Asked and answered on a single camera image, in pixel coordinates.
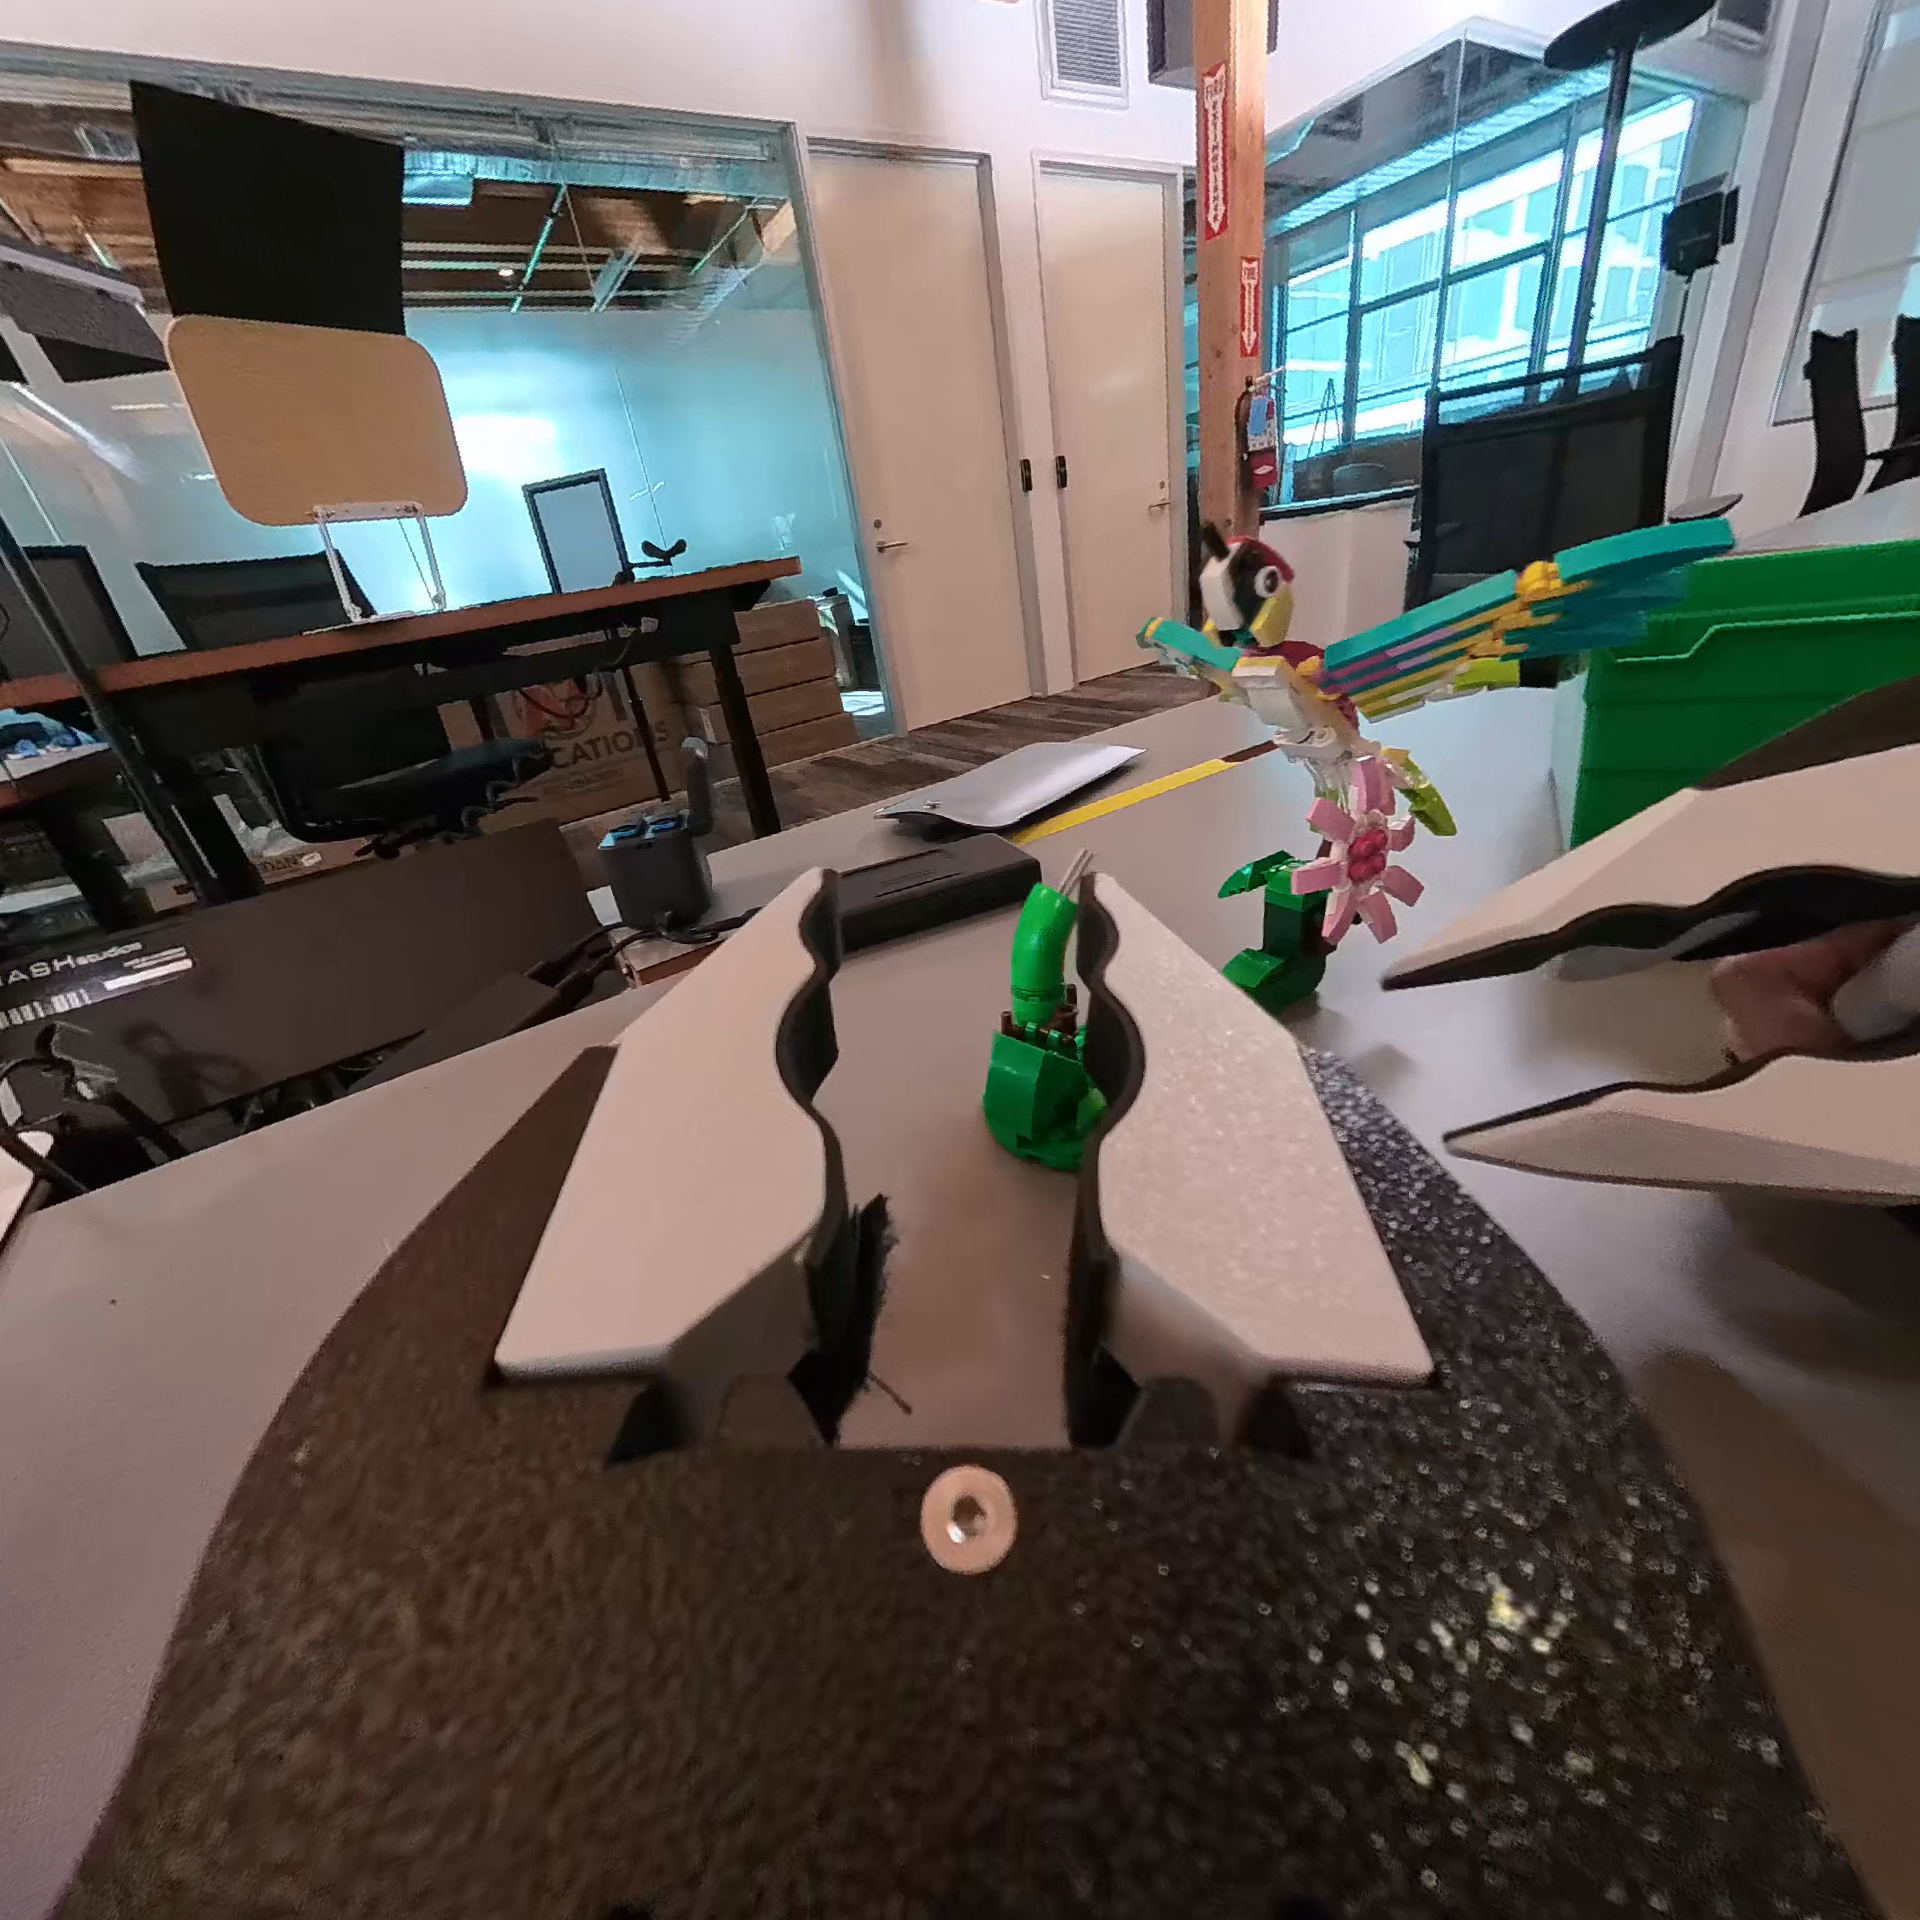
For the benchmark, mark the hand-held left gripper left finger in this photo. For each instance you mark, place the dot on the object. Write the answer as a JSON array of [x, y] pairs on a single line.
[[673, 1169]]

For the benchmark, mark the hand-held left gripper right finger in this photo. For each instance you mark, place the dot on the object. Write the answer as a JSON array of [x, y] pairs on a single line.
[[1228, 1188]]

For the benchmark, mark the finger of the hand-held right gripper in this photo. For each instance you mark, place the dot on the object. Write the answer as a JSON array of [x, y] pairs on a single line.
[[1726, 1124], [1650, 871]]

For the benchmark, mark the green lego stem assembly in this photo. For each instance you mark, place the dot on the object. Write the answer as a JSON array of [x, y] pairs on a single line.
[[1035, 1079]]

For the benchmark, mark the colourful lego bird model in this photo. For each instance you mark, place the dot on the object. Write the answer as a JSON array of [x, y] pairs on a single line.
[[1291, 684]]

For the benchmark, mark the person's right hand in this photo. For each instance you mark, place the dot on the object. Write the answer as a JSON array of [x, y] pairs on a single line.
[[1785, 989]]

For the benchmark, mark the green plastic bin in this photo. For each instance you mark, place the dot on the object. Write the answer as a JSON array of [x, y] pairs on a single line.
[[1726, 719]]

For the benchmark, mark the black battery charger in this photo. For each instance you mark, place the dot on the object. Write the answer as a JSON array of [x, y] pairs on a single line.
[[653, 877]]

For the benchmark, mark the black flat box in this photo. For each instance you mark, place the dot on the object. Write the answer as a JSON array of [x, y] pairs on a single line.
[[932, 885]]

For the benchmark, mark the yellow tape strip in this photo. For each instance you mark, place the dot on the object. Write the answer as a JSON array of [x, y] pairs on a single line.
[[1123, 803]]

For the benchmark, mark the black partition screen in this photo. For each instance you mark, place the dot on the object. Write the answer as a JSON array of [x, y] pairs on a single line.
[[1546, 470]]

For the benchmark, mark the large black case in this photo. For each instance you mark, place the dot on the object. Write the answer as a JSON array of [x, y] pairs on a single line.
[[301, 973]]

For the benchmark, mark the grey flat pouch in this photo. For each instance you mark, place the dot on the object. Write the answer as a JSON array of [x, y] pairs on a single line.
[[1005, 789]]

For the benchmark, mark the black chair backs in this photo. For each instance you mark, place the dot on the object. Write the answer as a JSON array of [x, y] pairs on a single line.
[[1835, 420]]

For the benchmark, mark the stack of cardboard boxes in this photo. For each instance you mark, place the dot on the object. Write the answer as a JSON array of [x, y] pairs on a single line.
[[783, 675]]

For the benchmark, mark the black office chair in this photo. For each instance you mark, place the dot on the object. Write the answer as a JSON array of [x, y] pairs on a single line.
[[345, 764]]

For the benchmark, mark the red fire extinguisher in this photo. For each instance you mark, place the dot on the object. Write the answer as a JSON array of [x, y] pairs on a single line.
[[1262, 441]]

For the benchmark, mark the wooden top desk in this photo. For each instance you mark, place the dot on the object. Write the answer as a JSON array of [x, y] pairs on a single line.
[[451, 622]]

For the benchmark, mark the small framed screen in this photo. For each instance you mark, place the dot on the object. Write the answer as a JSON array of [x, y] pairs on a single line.
[[579, 532]]

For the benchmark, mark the white door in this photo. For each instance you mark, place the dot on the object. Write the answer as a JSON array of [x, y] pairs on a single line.
[[921, 453], [1113, 436]]

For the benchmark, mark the beige board on stand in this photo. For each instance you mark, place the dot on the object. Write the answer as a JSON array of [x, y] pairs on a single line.
[[314, 420]]

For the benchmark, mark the white air vent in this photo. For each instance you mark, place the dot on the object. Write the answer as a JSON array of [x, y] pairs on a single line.
[[1083, 42]]

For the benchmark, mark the black flat panel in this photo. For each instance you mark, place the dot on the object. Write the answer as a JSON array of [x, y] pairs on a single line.
[[270, 211]]

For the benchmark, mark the black wall speaker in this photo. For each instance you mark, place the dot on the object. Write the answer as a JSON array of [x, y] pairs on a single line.
[[1698, 234]]

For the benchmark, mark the wooden post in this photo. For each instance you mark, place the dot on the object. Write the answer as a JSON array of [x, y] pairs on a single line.
[[1228, 303]]

